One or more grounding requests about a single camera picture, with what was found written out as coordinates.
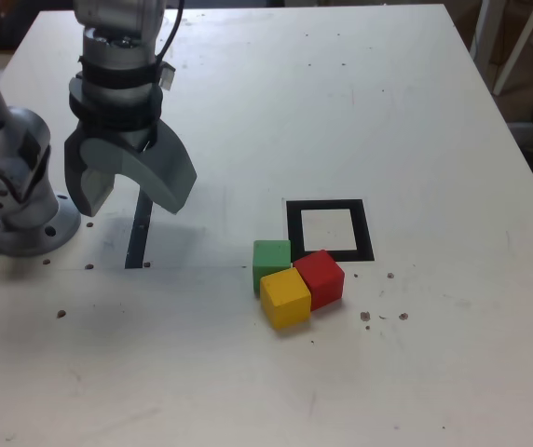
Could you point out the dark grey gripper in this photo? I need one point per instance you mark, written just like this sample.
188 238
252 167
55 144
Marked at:
122 136

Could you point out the green cube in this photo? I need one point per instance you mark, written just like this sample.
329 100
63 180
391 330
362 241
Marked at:
271 258

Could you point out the yellow cube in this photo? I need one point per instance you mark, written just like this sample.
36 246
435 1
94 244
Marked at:
285 298

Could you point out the red cube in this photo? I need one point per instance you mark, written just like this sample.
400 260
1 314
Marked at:
322 279

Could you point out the black tape square outline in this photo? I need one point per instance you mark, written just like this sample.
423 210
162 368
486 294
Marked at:
294 228

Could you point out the black tape strip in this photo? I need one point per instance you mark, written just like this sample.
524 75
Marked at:
137 247

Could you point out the white metal rack frame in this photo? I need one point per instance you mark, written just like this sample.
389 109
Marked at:
521 46

